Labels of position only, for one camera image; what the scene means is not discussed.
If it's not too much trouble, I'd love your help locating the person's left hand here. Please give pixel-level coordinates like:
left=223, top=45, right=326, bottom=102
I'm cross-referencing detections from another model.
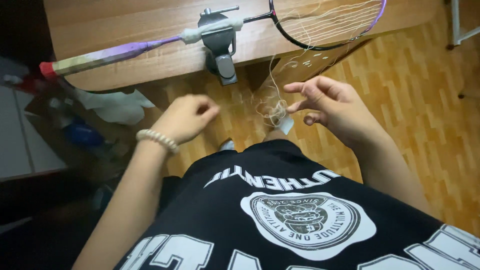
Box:
left=151, top=94, right=221, bottom=146

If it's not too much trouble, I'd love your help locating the person's right hand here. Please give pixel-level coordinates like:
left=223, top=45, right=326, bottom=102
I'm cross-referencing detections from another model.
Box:
left=283, top=76, right=379, bottom=148

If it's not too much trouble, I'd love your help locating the cream racket string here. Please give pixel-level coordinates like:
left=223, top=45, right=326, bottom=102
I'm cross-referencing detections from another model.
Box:
left=255, top=52, right=291, bottom=128

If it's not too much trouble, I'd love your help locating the grey metal bench vise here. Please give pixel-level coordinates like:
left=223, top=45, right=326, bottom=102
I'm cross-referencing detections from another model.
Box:
left=197, top=5, right=241, bottom=86

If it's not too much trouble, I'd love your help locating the wooden table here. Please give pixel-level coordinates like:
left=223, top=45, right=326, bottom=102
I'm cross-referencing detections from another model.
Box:
left=43, top=0, right=439, bottom=92

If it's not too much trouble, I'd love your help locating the white cloth padding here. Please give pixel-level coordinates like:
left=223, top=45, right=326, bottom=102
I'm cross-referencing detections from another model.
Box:
left=181, top=17, right=244, bottom=45

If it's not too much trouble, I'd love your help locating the white paper tag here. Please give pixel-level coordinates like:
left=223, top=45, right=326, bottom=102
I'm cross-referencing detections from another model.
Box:
left=277, top=115, right=295, bottom=136

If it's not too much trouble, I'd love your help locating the purple badminton racket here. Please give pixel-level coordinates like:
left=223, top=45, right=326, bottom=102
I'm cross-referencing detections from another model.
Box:
left=39, top=0, right=388, bottom=79

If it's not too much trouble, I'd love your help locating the blue round container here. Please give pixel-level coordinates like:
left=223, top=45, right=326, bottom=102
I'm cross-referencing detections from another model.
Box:
left=64, top=121, right=106, bottom=148

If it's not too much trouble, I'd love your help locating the black printed t-shirt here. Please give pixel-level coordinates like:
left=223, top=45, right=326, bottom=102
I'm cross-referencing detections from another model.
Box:
left=114, top=139, right=480, bottom=270

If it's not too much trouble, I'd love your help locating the white metal stand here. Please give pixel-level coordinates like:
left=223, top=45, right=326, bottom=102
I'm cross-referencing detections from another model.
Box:
left=445, top=0, right=480, bottom=51

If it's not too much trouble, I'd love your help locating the white bead bracelet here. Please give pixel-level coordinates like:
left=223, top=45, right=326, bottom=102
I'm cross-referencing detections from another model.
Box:
left=136, top=128, right=180, bottom=154

